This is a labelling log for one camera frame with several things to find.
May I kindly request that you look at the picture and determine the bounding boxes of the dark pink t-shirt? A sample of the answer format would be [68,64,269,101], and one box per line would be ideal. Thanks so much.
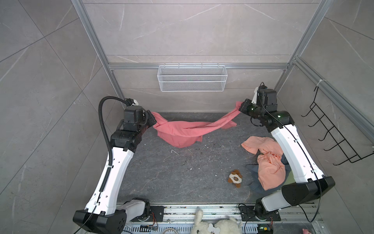
[152,101,242,148]

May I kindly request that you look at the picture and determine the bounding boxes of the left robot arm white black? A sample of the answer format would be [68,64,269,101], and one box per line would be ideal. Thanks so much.
[73,106,156,234]

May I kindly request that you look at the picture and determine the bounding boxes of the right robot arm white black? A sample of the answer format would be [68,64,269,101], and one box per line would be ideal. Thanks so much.
[239,83,336,220]

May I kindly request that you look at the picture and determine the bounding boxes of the light salmon t-shirt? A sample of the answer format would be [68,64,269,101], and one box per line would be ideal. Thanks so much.
[241,136,286,191]

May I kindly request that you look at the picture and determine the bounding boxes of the small brown plush toy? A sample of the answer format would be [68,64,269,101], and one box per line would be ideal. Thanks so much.
[228,170,243,188]

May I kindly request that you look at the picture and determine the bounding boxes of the grey blue t-shirt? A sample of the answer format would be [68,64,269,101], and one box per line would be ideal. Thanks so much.
[246,155,291,194]

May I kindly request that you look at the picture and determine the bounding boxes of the green plastic basket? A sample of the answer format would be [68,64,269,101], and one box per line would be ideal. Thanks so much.
[284,171,295,185]

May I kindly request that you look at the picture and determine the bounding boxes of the white plush bunny toy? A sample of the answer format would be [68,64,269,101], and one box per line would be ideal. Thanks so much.
[191,209,243,234]

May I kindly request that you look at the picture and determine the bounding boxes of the left black corrugated cable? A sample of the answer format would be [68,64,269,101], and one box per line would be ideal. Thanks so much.
[98,96,135,185]

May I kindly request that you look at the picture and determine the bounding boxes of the white wire mesh basket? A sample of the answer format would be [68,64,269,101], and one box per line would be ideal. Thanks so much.
[157,65,228,92]

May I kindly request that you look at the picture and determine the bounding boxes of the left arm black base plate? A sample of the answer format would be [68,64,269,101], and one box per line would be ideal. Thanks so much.
[133,206,165,222]

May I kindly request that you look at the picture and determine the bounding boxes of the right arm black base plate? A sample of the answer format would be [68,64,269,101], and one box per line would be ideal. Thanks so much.
[238,204,281,222]

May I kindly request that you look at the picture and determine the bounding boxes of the black wire hook rack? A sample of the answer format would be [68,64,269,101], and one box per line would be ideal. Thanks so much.
[302,87,374,166]

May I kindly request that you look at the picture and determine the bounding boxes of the aluminium frame rails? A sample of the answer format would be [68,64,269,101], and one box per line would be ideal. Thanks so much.
[76,204,325,234]

